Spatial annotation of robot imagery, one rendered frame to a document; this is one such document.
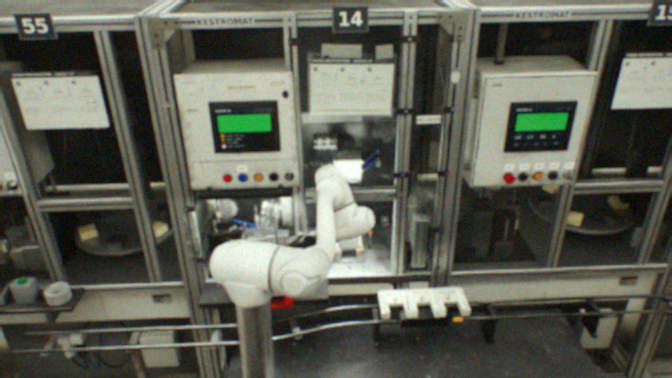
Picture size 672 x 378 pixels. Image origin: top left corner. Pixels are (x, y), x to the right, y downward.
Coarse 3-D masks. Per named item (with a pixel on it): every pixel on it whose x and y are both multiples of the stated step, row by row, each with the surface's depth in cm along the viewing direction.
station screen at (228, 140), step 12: (240, 108) 188; (252, 108) 188; (264, 108) 188; (216, 120) 190; (216, 132) 192; (228, 132) 192; (240, 132) 192; (252, 132) 192; (264, 132) 193; (228, 144) 194; (240, 144) 194; (252, 144) 195; (264, 144) 195
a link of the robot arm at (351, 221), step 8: (344, 208) 192; (352, 208) 193; (360, 208) 193; (368, 208) 194; (336, 216) 194; (344, 216) 192; (352, 216) 192; (360, 216) 191; (368, 216) 191; (336, 224) 194; (344, 224) 192; (352, 224) 192; (360, 224) 191; (368, 224) 191; (336, 232) 195; (344, 232) 194; (352, 232) 193; (360, 232) 193
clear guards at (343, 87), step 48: (336, 48) 183; (384, 48) 183; (432, 48) 184; (336, 96) 191; (384, 96) 192; (432, 96) 192; (336, 144) 200; (384, 144) 201; (432, 144) 202; (192, 192) 207; (384, 192) 211; (432, 192) 212; (432, 240) 223
